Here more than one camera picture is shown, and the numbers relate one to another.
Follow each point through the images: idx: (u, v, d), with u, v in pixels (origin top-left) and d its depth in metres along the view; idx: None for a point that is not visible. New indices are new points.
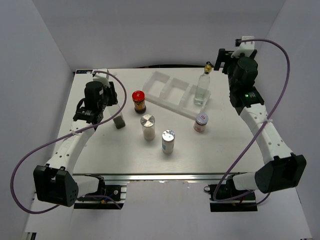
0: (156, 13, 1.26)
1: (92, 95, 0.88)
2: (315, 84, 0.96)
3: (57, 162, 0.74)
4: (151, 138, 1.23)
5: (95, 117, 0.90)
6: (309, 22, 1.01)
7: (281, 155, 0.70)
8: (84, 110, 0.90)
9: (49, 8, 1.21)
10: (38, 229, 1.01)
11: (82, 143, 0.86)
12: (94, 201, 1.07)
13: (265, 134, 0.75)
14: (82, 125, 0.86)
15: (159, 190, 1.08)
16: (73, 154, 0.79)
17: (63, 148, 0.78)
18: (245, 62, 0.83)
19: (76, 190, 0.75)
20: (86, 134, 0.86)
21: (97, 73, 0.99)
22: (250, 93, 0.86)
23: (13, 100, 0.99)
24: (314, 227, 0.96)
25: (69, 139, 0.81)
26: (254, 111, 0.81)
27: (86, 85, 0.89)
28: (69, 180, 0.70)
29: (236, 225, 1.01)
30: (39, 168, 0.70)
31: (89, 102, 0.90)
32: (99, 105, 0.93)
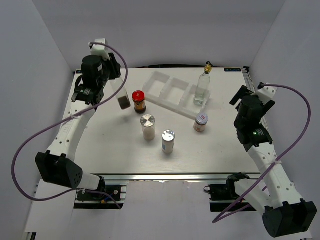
0: (156, 12, 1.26)
1: (90, 71, 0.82)
2: (315, 84, 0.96)
3: (58, 148, 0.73)
4: (151, 138, 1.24)
5: (95, 96, 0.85)
6: (309, 22, 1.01)
7: (291, 202, 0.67)
8: (83, 89, 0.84)
9: (49, 8, 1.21)
10: (38, 229, 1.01)
11: (82, 127, 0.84)
12: (94, 201, 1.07)
13: (274, 177, 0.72)
14: (81, 107, 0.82)
15: (159, 190, 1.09)
16: (74, 139, 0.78)
17: (63, 133, 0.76)
18: (249, 100, 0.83)
19: (79, 172, 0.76)
20: (86, 116, 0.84)
21: (94, 46, 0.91)
22: (258, 130, 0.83)
23: (13, 100, 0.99)
24: (314, 227, 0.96)
25: (69, 123, 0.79)
26: (262, 151, 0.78)
27: (83, 61, 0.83)
28: (72, 168, 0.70)
29: (236, 225, 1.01)
30: (41, 155, 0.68)
31: (87, 79, 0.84)
32: (98, 83, 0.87)
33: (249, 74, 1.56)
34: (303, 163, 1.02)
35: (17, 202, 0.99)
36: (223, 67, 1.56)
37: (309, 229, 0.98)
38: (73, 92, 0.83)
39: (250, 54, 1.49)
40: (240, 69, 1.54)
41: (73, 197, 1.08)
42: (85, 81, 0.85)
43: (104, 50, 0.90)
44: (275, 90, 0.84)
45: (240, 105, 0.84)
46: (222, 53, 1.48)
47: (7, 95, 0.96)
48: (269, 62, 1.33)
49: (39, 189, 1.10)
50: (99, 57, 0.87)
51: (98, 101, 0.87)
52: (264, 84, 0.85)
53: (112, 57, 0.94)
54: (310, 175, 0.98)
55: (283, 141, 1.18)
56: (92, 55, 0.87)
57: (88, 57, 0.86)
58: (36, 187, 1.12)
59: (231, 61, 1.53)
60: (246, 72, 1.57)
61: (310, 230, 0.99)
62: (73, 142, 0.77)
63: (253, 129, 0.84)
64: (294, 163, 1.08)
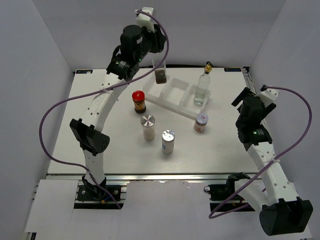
0: (156, 12, 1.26)
1: (127, 42, 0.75)
2: (315, 84, 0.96)
3: (88, 119, 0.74)
4: (151, 138, 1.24)
5: (130, 70, 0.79)
6: (309, 22, 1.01)
7: (286, 199, 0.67)
8: (118, 61, 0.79)
9: (49, 8, 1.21)
10: (38, 229, 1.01)
11: (114, 100, 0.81)
12: (94, 201, 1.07)
13: (271, 175, 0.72)
14: (114, 80, 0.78)
15: (159, 190, 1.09)
16: (104, 112, 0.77)
17: (94, 105, 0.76)
18: (251, 100, 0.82)
19: (106, 140, 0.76)
20: (119, 90, 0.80)
21: (140, 15, 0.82)
22: (258, 130, 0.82)
23: (13, 100, 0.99)
24: (313, 227, 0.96)
25: (101, 95, 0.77)
26: (261, 149, 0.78)
27: (123, 31, 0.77)
28: (97, 139, 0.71)
29: (236, 225, 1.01)
30: (73, 122, 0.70)
31: (125, 51, 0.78)
32: (135, 57, 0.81)
33: (249, 74, 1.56)
34: (303, 162, 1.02)
35: (17, 202, 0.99)
36: (223, 66, 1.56)
37: (308, 229, 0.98)
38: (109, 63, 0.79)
39: (250, 55, 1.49)
40: (240, 69, 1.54)
41: (73, 197, 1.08)
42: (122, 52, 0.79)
43: (149, 20, 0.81)
44: (278, 93, 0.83)
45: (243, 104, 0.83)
46: (222, 54, 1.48)
47: (7, 95, 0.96)
48: (270, 62, 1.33)
49: (39, 189, 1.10)
50: (140, 29, 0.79)
51: (132, 75, 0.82)
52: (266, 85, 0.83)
53: (157, 30, 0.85)
54: (310, 174, 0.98)
55: (283, 141, 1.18)
56: (134, 25, 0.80)
57: (129, 26, 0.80)
58: (36, 187, 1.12)
59: (231, 61, 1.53)
60: (246, 72, 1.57)
61: (309, 229, 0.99)
62: (102, 115, 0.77)
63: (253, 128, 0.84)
64: (294, 163, 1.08)
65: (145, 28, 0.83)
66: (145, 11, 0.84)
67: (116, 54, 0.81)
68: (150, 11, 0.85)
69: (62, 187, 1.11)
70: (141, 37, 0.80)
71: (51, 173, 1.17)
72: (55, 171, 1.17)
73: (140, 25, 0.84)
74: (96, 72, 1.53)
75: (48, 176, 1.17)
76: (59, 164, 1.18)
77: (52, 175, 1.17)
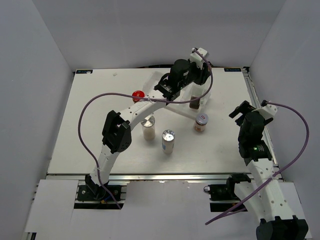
0: (156, 12, 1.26)
1: (176, 73, 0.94)
2: (315, 84, 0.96)
3: (126, 114, 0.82)
4: (151, 139, 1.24)
5: (171, 95, 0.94)
6: (309, 22, 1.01)
7: (282, 217, 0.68)
8: (165, 85, 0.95)
9: (49, 8, 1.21)
10: (38, 229, 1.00)
11: (150, 112, 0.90)
12: (95, 201, 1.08)
13: (269, 191, 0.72)
14: (158, 96, 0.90)
15: (159, 190, 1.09)
16: (139, 117, 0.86)
17: (135, 107, 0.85)
18: (252, 116, 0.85)
19: (127, 143, 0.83)
20: (157, 106, 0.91)
21: (194, 54, 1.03)
22: (259, 146, 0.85)
23: (13, 100, 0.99)
24: (313, 227, 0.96)
25: (144, 102, 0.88)
26: (261, 166, 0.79)
27: (176, 64, 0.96)
28: (127, 135, 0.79)
29: (236, 225, 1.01)
30: (113, 112, 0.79)
31: (172, 79, 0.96)
32: (179, 85, 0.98)
33: (249, 74, 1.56)
34: (303, 163, 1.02)
35: (17, 202, 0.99)
36: (223, 67, 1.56)
37: (309, 229, 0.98)
38: (157, 84, 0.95)
39: (250, 55, 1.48)
40: (240, 69, 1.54)
41: (73, 197, 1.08)
42: (169, 80, 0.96)
43: (201, 60, 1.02)
44: (277, 108, 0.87)
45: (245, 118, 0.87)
46: (222, 54, 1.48)
47: (7, 95, 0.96)
48: (270, 62, 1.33)
49: (39, 189, 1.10)
50: (188, 64, 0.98)
51: (172, 100, 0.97)
52: (267, 101, 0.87)
53: (204, 68, 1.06)
54: (311, 175, 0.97)
55: (283, 142, 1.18)
56: (183, 60, 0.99)
57: (181, 61, 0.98)
58: (36, 187, 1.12)
59: (231, 61, 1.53)
60: (246, 72, 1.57)
61: (309, 229, 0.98)
62: (138, 118, 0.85)
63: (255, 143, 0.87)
64: (294, 162, 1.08)
65: (195, 64, 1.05)
66: (200, 51, 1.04)
67: (164, 79, 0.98)
68: (204, 53, 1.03)
69: (62, 187, 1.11)
70: (188, 71, 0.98)
71: (51, 173, 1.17)
72: (54, 171, 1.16)
73: (192, 61, 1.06)
74: (96, 72, 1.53)
75: (48, 176, 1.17)
76: (59, 164, 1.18)
77: (52, 175, 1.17)
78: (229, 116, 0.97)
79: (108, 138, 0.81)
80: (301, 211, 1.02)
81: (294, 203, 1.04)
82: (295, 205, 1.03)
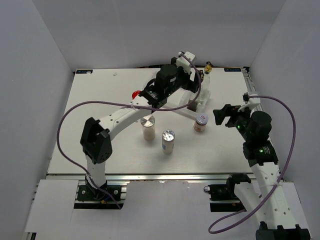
0: (156, 13, 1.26)
1: (161, 79, 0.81)
2: (315, 83, 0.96)
3: (106, 123, 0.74)
4: (151, 138, 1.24)
5: (158, 102, 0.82)
6: (309, 22, 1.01)
7: (285, 226, 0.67)
8: (151, 91, 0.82)
9: (49, 8, 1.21)
10: (38, 228, 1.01)
11: (133, 119, 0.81)
12: (94, 201, 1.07)
13: (273, 199, 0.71)
14: (143, 102, 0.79)
15: (159, 190, 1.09)
16: (121, 125, 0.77)
17: (117, 114, 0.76)
18: (259, 116, 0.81)
19: (108, 151, 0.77)
20: (143, 112, 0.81)
21: (181, 57, 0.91)
22: (265, 148, 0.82)
23: (13, 100, 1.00)
24: (314, 227, 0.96)
25: (127, 108, 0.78)
26: (266, 170, 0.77)
27: (162, 68, 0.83)
28: (106, 144, 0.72)
29: (236, 225, 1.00)
30: (91, 120, 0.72)
31: (158, 85, 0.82)
32: (165, 92, 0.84)
33: (249, 74, 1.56)
34: (304, 163, 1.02)
35: (17, 202, 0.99)
36: (223, 67, 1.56)
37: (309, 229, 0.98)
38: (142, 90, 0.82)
39: (250, 55, 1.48)
40: (240, 69, 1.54)
41: (73, 197, 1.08)
42: (155, 85, 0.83)
43: (188, 65, 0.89)
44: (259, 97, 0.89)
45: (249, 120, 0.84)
46: (222, 54, 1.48)
47: (7, 95, 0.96)
48: (270, 62, 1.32)
49: (39, 188, 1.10)
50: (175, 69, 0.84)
51: (158, 108, 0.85)
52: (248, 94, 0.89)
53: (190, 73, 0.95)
54: (311, 174, 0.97)
55: (283, 142, 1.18)
56: (171, 66, 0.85)
57: (168, 65, 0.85)
58: (36, 187, 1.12)
59: (231, 61, 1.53)
60: (246, 72, 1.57)
61: (310, 229, 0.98)
62: (120, 126, 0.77)
63: (259, 145, 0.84)
64: (295, 162, 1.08)
65: (182, 68, 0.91)
66: (187, 55, 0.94)
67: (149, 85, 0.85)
68: (192, 58, 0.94)
69: (62, 187, 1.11)
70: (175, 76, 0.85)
71: (51, 173, 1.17)
72: (54, 170, 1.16)
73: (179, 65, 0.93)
74: (96, 72, 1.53)
75: (48, 175, 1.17)
76: (59, 164, 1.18)
77: (52, 175, 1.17)
78: (216, 122, 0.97)
79: (87, 148, 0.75)
80: (300, 210, 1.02)
81: (294, 203, 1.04)
82: (295, 205, 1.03)
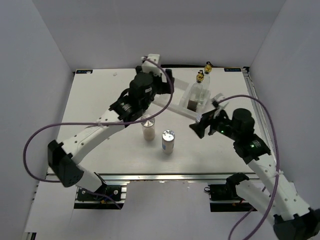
0: (156, 12, 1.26)
1: (133, 91, 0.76)
2: (316, 83, 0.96)
3: (69, 146, 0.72)
4: (151, 138, 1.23)
5: (131, 115, 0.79)
6: (309, 22, 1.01)
7: (300, 213, 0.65)
8: (123, 103, 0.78)
9: (49, 8, 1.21)
10: (38, 228, 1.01)
11: (104, 137, 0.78)
12: (94, 201, 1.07)
13: (279, 189, 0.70)
14: (113, 118, 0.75)
15: (159, 190, 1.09)
16: (88, 146, 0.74)
17: (82, 134, 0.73)
18: (240, 112, 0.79)
19: (78, 174, 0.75)
20: (114, 128, 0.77)
21: (146, 63, 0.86)
22: (255, 142, 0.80)
23: (13, 100, 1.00)
24: None
25: (93, 127, 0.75)
26: (264, 164, 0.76)
27: (135, 78, 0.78)
28: (70, 169, 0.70)
29: (236, 225, 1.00)
30: (53, 144, 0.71)
31: (132, 97, 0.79)
32: (140, 104, 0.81)
33: (249, 74, 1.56)
34: (304, 163, 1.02)
35: (18, 201, 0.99)
36: (223, 67, 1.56)
37: None
38: (114, 102, 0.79)
39: (250, 55, 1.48)
40: (240, 69, 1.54)
41: (73, 197, 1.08)
42: (129, 97, 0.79)
43: (156, 67, 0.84)
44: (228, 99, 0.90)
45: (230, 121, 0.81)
46: (222, 54, 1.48)
47: (7, 95, 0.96)
48: (270, 63, 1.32)
49: (39, 188, 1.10)
50: (149, 79, 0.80)
51: (132, 120, 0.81)
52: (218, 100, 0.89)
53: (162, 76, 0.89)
54: (311, 174, 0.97)
55: (283, 142, 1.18)
56: (146, 74, 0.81)
57: (143, 74, 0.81)
58: (36, 187, 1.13)
59: (231, 61, 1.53)
60: (246, 72, 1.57)
61: None
62: (87, 146, 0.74)
63: (248, 141, 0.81)
64: (295, 162, 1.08)
65: (152, 73, 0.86)
66: (152, 57, 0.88)
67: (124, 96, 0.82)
68: (156, 58, 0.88)
69: (62, 187, 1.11)
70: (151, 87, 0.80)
71: (51, 173, 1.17)
72: None
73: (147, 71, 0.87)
74: (96, 72, 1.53)
75: (48, 176, 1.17)
76: None
77: (52, 175, 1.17)
78: (200, 137, 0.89)
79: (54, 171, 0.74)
80: None
81: None
82: None
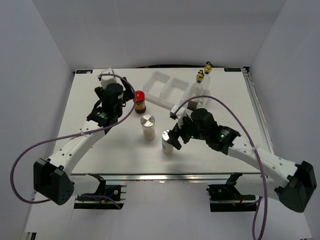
0: (156, 13, 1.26)
1: (109, 98, 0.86)
2: (315, 83, 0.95)
3: (58, 160, 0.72)
4: (151, 138, 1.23)
5: (109, 121, 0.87)
6: (309, 21, 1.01)
7: (292, 172, 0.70)
8: (99, 112, 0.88)
9: (49, 8, 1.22)
10: (39, 228, 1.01)
11: (88, 145, 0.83)
12: (94, 201, 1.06)
13: (264, 160, 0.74)
14: (93, 126, 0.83)
15: (159, 190, 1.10)
16: (76, 156, 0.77)
17: (67, 146, 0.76)
18: (198, 111, 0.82)
19: (70, 190, 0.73)
20: (96, 136, 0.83)
21: (102, 78, 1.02)
22: (224, 131, 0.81)
23: (13, 99, 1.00)
24: (314, 227, 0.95)
25: (77, 138, 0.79)
26: (239, 146, 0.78)
27: (107, 88, 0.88)
28: (64, 181, 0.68)
29: (236, 225, 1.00)
30: (40, 161, 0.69)
31: (106, 105, 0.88)
32: (115, 110, 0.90)
33: (249, 74, 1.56)
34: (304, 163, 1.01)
35: (18, 201, 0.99)
36: (223, 66, 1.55)
37: (309, 229, 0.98)
38: (90, 113, 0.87)
39: (250, 55, 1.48)
40: (240, 69, 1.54)
41: (73, 197, 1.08)
42: (104, 106, 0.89)
43: (113, 77, 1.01)
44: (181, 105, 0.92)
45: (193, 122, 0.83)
46: (222, 54, 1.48)
47: (7, 95, 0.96)
48: (270, 62, 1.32)
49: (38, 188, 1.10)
50: (120, 86, 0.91)
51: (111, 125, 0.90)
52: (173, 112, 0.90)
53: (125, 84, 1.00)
54: None
55: (283, 142, 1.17)
56: (112, 84, 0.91)
57: (112, 84, 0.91)
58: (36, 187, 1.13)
59: (231, 61, 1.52)
60: (246, 72, 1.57)
61: (310, 229, 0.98)
62: (74, 158, 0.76)
63: (216, 133, 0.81)
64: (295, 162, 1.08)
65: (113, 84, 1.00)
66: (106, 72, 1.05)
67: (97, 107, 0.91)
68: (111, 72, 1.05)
69: None
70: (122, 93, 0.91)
71: None
72: None
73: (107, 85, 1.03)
74: (96, 72, 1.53)
75: None
76: None
77: None
78: (177, 147, 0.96)
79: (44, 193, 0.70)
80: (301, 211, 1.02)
81: None
82: None
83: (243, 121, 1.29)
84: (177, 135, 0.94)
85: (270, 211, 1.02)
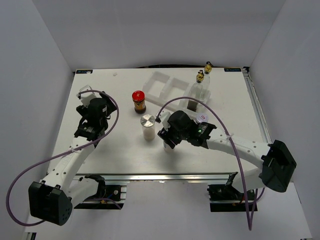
0: (156, 13, 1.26)
1: (94, 111, 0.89)
2: (315, 83, 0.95)
3: (53, 180, 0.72)
4: (151, 138, 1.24)
5: (97, 134, 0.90)
6: (309, 21, 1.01)
7: (265, 152, 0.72)
8: (86, 127, 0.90)
9: (49, 8, 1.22)
10: (39, 228, 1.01)
11: (80, 162, 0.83)
12: (94, 201, 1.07)
13: (239, 145, 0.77)
14: (82, 141, 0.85)
15: (159, 190, 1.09)
16: (71, 173, 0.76)
17: (61, 165, 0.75)
18: (176, 114, 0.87)
19: (69, 207, 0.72)
20: (86, 152, 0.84)
21: (82, 96, 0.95)
22: (202, 126, 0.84)
23: (13, 99, 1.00)
24: (314, 227, 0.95)
25: (68, 156, 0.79)
26: (215, 137, 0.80)
27: (90, 103, 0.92)
28: (63, 199, 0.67)
29: (236, 225, 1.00)
30: (35, 184, 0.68)
31: (92, 119, 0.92)
32: (101, 123, 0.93)
33: (249, 74, 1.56)
34: (304, 163, 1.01)
35: (18, 201, 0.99)
36: (223, 66, 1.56)
37: (309, 229, 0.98)
38: (77, 130, 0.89)
39: (250, 55, 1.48)
40: (240, 69, 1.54)
41: None
42: (90, 121, 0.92)
43: (91, 93, 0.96)
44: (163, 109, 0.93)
45: (172, 125, 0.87)
46: (222, 54, 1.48)
47: (7, 95, 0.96)
48: (270, 62, 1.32)
49: None
50: (103, 99, 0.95)
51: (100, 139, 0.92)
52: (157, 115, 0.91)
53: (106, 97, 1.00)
54: (311, 175, 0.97)
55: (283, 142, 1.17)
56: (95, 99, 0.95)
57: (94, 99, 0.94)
58: None
59: (231, 61, 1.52)
60: (246, 72, 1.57)
61: (310, 229, 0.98)
62: (69, 176, 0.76)
63: (195, 129, 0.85)
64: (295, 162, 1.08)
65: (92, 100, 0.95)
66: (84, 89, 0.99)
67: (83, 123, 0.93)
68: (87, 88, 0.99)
69: None
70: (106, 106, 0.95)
71: None
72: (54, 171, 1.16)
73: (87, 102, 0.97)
74: (96, 72, 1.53)
75: None
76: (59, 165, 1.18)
77: None
78: (172, 146, 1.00)
79: (43, 216, 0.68)
80: (301, 211, 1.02)
81: (294, 203, 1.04)
82: (294, 206, 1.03)
83: (243, 121, 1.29)
84: (167, 137, 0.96)
85: (270, 210, 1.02)
